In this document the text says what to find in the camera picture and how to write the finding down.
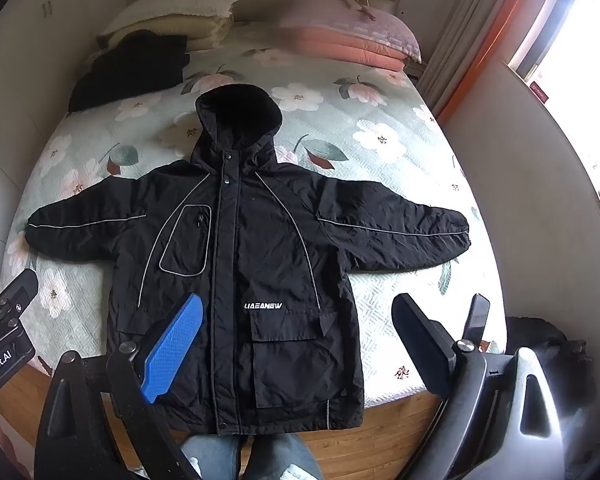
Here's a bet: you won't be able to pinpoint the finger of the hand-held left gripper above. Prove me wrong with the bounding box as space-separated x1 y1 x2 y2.
0 268 39 317

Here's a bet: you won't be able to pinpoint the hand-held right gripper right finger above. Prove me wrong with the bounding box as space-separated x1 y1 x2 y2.
391 292 566 480

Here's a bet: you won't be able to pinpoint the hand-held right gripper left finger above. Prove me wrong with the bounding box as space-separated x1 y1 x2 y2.
34 292 203 480

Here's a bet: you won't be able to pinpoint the black hooded jacket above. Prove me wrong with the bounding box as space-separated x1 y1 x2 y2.
24 83 473 435

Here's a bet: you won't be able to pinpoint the person's blue jeans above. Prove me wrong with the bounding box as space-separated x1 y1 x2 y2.
180 431 326 480

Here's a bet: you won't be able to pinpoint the bed with floral bedspread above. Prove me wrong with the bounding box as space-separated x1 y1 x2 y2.
0 25 507 403

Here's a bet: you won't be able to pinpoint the white wardrobe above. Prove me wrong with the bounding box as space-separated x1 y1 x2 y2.
0 0 131 291

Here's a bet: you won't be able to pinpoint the black garment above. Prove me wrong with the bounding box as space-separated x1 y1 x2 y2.
68 30 191 112

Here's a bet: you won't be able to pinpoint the pink folded quilt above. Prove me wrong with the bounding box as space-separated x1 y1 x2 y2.
285 25 412 74

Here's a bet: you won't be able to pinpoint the cream folded quilt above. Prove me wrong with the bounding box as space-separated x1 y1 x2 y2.
99 14 234 52

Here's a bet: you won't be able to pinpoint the window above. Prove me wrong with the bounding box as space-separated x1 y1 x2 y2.
509 0 600 188

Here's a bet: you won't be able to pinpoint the white pillow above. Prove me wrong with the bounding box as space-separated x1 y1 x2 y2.
111 0 244 36

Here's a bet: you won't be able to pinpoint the lilac pillow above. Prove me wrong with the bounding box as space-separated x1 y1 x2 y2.
277 0 422 63

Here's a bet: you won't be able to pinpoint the beige curtain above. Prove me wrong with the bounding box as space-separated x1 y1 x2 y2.
419 0 572 111

